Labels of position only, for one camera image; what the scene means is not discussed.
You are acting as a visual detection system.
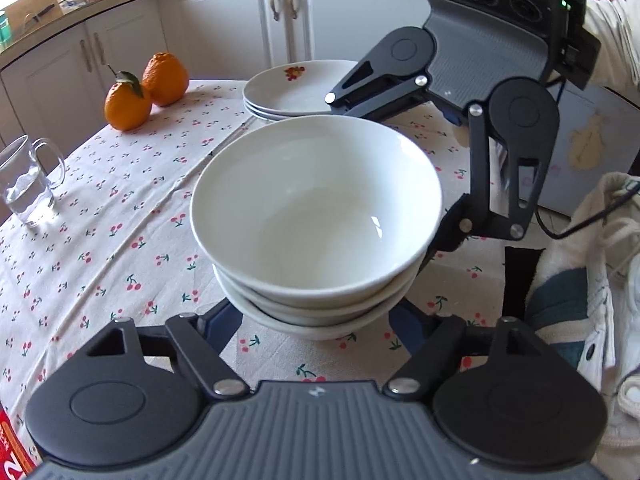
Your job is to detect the cherry print tablecloth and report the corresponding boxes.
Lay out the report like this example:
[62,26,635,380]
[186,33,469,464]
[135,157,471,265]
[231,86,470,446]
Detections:
[1,81,504,448]

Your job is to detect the red drink carton box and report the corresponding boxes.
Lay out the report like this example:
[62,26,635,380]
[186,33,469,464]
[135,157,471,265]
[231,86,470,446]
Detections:
[0,408,36,480]

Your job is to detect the large white fruit plate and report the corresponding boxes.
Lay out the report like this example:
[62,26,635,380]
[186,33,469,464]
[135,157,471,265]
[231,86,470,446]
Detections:
[244,102,290,122]

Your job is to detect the white floral bowl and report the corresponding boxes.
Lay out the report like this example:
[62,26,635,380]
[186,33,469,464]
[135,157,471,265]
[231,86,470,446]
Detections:
[190,115,442,295]

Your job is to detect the wooden cutting board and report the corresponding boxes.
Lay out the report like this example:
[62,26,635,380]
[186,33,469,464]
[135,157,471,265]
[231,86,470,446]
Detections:
[3,0,63,38]

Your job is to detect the white sleeve forearm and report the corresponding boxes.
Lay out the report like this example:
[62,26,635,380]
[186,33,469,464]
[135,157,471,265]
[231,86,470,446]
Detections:
[584,0,640,92]

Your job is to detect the orange with leaf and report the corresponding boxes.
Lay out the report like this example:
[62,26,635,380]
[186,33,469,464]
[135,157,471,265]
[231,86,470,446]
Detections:
[103,66,152,132]

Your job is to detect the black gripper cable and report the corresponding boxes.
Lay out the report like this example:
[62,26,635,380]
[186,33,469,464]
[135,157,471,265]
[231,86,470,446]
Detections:
[534,79,640,241]

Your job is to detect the glass water mug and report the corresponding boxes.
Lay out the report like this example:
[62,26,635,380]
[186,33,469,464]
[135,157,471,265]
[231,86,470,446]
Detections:
[1,134,66,228]

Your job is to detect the white kitchen cabinets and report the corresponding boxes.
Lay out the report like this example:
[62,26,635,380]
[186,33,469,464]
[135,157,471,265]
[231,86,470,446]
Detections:
[1,0,430,153]

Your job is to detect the bumpy orange tangerine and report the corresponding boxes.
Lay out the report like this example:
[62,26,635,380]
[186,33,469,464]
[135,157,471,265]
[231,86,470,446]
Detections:
[142,52,190,107]

